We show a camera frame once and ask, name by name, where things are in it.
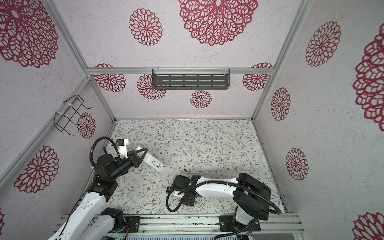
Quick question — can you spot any white remote control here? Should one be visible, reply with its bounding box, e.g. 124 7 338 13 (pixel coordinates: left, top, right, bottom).
135 147 164 172

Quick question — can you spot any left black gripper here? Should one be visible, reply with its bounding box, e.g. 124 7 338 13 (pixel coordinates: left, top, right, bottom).
110 147 148 181

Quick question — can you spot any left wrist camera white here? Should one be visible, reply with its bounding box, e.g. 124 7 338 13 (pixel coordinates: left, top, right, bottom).
116 139 129 158

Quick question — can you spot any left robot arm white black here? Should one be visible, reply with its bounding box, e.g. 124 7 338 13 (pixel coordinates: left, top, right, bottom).
50 148 148 240

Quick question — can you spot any dark grey wall shelf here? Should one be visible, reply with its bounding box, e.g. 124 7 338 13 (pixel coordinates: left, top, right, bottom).
152 69 230 90

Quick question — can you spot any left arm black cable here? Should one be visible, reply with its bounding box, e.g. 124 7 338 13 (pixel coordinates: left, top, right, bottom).
89 136 121 169

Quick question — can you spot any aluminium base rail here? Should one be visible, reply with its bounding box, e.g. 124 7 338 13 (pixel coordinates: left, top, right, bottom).
124 214 305 235

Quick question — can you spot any black wire wall basket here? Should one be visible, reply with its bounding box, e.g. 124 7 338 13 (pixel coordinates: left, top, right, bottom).
53 94 91 136

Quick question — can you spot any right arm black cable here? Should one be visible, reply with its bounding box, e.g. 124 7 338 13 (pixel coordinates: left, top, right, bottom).
165 179 283 240

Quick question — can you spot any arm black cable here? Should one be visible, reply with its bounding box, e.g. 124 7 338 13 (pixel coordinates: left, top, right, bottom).
89 136 121 169
165 179 283 240

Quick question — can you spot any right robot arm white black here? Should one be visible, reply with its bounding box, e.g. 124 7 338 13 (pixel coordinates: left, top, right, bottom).
166 173 280 225

